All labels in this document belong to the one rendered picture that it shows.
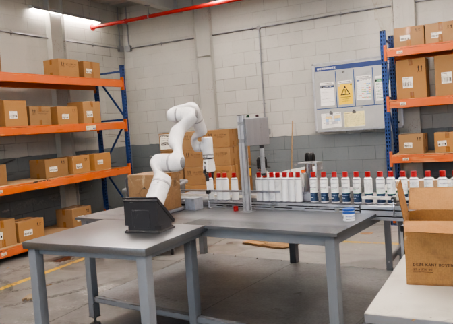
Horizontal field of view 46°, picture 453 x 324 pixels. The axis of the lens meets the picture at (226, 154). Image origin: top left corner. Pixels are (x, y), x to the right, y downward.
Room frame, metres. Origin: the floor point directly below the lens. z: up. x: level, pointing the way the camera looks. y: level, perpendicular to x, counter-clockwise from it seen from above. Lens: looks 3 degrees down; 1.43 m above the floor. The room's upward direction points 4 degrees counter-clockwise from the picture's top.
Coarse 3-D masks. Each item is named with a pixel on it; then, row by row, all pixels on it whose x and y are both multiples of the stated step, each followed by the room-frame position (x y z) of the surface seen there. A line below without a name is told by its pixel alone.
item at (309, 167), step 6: (306, 168) 3.68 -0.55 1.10; (312, 168) 3.58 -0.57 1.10; (318, 168) 3.59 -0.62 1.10; (318, 174) 3.59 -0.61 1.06; (318, 180) 3.59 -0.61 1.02; (318, 186) 3.58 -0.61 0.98; (306, 192) 3.60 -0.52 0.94; (318, 192) 3.57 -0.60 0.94; (306, 198) 3.59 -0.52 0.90; (318, 198) 3.57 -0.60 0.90
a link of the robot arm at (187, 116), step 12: (180, 108) 3.65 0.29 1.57; (192, 108) 3.62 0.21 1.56; (180, 120) 3.65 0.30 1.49; (192, 120) 3.60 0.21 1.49; (180, 132) 3.54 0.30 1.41; (180, 144) 3.50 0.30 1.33; (168, 156) 3.41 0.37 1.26; (180, 156) 3.40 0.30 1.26; (168, 168) 3.41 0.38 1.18; (180, 168) 3.40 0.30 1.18
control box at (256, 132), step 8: (248, 120) 3.61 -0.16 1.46; (256, 120) 3.63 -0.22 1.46; (264, 120) 3.65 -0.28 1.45; (248, 128) 3.61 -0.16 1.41; (256, 128) 3.63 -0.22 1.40; (264, 128) 3.65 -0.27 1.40; (248, 136) 3.61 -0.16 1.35; (256, 136) 3.63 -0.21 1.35; (264, 136) 3.65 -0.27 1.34; (248, 144) 3.61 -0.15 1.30; (256, 144) 3.63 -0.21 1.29; (264, 144) 3.65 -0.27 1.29
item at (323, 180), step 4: (324, 172) 3.47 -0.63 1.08; (324, 176) 3.47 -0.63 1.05; (320, 180) 3.48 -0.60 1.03; (324, 180) 3.46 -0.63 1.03; (320, 184) 3.48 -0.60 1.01; (324, 184) 3.46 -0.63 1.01; (320, 188) 3.48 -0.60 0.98; (324, 188) 3.46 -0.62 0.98; (324, 192) 3.46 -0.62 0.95; (324, 196) 3.46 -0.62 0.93; (328, 196) 3.47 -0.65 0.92; (324, 200) 3.46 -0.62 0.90; (328, 200) 3.47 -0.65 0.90
